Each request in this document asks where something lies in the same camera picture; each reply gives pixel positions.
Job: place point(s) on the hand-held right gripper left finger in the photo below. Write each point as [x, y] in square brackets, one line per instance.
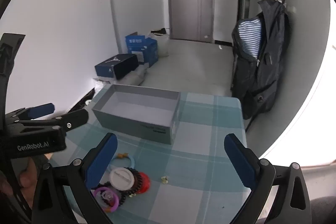
[102, 162]

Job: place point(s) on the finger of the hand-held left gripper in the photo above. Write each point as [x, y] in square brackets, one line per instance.
[76, 117]
[42, 109]

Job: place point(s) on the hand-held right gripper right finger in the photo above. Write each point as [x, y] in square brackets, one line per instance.
[240, 162]

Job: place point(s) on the white round badge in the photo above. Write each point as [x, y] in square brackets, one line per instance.
[122, 178]

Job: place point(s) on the small clear plastic charm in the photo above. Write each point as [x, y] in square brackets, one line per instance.
[107, 196]

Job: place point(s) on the grey cardboard box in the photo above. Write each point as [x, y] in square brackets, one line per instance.
[131, 127]

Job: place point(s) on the red round badge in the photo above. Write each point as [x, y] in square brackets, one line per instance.
[145, 183]

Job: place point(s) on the person's left hand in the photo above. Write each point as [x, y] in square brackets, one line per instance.
[29, 176]

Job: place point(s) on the black and white sneakers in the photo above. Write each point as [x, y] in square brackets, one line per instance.
[84, 99]

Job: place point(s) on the teal checked tablecloth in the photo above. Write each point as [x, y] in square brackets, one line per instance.
[199, 134]

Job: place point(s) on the dark blue shoe box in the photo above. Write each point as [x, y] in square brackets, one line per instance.
[115, 66]

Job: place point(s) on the white plastic wrapping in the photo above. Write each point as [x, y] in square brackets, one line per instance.
[136, 77]

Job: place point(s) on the black jacket on chair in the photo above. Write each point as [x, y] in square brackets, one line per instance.
[262, 77]

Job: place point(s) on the blue cardboard box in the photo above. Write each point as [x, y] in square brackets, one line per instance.
[147, 53]

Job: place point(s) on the person's dark trousers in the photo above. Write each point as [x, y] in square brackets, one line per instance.
[323, 211]

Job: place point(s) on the white plastic bag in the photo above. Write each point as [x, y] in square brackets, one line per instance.
[162, 45]

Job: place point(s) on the blue striped cloth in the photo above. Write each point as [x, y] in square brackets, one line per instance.
[250, 37]

